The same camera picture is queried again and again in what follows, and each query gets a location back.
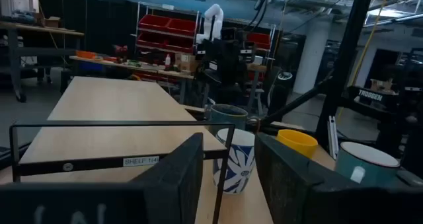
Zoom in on black metal frame post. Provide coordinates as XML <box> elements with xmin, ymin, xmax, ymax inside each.
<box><xmin>260</xmin><ymin>0</ymin><xmax>377</xmax><ymax>147</ymax></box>

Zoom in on teal mug with white handle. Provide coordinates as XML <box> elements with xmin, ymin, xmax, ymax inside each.
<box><xmin>204</xmin><ymin>103</ymin><xmax>249</xmax><ymax>135</ymax></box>

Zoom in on black Trossen labelled beam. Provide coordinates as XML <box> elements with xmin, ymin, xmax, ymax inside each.
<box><xmin>345</xmin><ymin>85</ymin><xmax>401</xmax><ymax>114</ymax></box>

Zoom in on light blue faceted mug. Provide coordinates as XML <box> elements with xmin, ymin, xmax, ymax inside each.
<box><xmin>334</xmin><ymin>141</ymin><xmax>401</xmax><ymax>188</ymax></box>

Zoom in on yellow hanging cable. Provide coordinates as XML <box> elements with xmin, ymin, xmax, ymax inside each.
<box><xmin>336</xmin><ymin>0</ymin><xmax>392</xmax><ymax>121</ymax></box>

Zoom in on wooden workbench with black legs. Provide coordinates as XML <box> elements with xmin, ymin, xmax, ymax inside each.
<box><xmin>0</xmin><ymin>20</ymin><xmax>85</xmax><ymax>103</ymax></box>

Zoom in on red plastic storage bin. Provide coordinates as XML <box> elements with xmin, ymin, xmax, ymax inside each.
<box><xmin>164</xmin><ymin>35</ymin><xmax>196</xmax><ymax>54</ymax></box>
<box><xmin>247</xmin><ymin>32</ymin><xmax>272</xmax><ymax>52</ymax></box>
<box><xmin>166</xmin><ymin>18</ymin><xmax>198</xmax><ymax>37</ymax></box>
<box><xmin>137</xmin><ymin>14</ymin><xmax>172</xmax><ymax>32</ymax></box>
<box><xmin>136</xmin><ymin>31</ymin><xmax>168</xmax><ymax>49</ymax></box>

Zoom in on metal storage rack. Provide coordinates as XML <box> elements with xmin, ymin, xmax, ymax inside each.
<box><xmin>135</xmin><ymin>1</ymin><xmax>203</xmax><ymax>58</ymax></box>

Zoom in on white concrete pillar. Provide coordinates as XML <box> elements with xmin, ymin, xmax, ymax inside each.
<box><xmin>292</xmin><ymin>17</ymin><xmax>333</xmax><ymax>95</ymax></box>

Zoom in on white metal bracket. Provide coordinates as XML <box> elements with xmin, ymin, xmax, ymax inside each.
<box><xmin>327</xmin><ymin>115</ymin><xmax>340</xmax><ymax>159</ymax></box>

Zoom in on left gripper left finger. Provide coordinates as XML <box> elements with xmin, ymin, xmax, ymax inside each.
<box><xmin>128</xmin><ymin>133</ymin><xmax>204</xmax><ymax>224</ymax></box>

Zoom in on long wooden workbench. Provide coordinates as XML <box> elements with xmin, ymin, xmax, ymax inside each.
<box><xmin>69</xmin><ymin>54</ymin><xmax>268</xmax><ymax>106</ymax></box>

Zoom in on black-framed wooden shelf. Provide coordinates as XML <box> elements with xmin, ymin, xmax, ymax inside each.
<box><xmin>9</xmin><ymin>75</ymin><xmax>236</xmax><ymax>224</ymax></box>

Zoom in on yellow mug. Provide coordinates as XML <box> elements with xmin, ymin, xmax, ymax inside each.
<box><xmin>276</xmin><ymin>128</ymin><xmax>319</xmax><ymax>159</ymax></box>

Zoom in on brown cardboard box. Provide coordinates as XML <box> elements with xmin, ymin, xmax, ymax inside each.
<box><xmin>42</xmin><ymin>16</ymin><xmax>62</xmax><ymax>28</ymax></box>
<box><xmin>174</xmin><ymin>52</ymin><xmax>200</xmax><ymax>73</ymax></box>

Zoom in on blue and white floral mug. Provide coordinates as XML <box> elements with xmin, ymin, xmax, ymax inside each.
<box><xmin>213</xmin><ymin>128</ymin><xmax>257</xmax><ymax>195</ymax></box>

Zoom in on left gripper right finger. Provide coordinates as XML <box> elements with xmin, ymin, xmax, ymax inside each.
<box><xmin>254</xmin><ymin>133</ymin><xmax>364</xmax><ymax>224</ymax></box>

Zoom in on black cylindrical air purifier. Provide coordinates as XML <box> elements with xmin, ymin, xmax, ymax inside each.
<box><xmin>266</xmin><ymin>71</ymin><xmax>294</xmax><ymax>116</ymax></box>

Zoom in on orange tray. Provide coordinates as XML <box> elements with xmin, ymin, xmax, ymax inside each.
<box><xmin>75</xmin><ymin>50</ymin><xmax>98</xmax><ymax>60</ymax></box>

